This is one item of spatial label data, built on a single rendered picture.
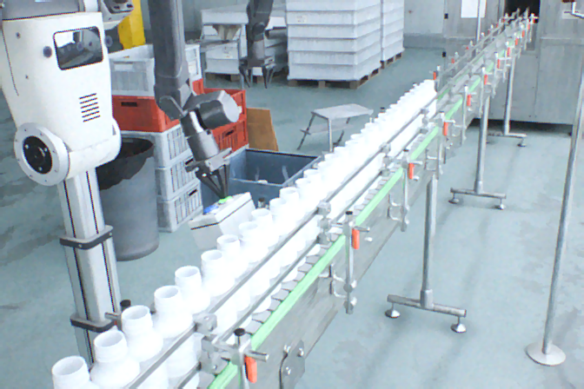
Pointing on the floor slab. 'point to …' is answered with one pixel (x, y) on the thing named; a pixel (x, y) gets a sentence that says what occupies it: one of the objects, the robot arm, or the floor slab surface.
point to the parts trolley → (213, 49)
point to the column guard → (132, 29)
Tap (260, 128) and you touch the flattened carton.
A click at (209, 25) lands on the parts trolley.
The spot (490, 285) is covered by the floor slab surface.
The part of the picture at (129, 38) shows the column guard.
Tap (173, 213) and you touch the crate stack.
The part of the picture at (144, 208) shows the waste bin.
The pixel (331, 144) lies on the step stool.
